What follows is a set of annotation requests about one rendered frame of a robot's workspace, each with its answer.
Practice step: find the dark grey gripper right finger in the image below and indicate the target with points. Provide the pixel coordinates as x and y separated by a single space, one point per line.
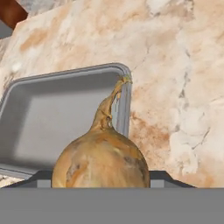
159 178

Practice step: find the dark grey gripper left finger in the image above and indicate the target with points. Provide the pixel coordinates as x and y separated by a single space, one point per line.
43 178

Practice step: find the brown onion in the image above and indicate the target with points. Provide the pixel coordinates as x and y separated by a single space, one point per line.
100 160

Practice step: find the grey tupperware container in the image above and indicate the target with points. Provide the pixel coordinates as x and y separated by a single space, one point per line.
49 119

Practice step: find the brown wooden cupboard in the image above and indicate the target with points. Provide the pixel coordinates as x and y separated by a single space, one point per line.
11 11

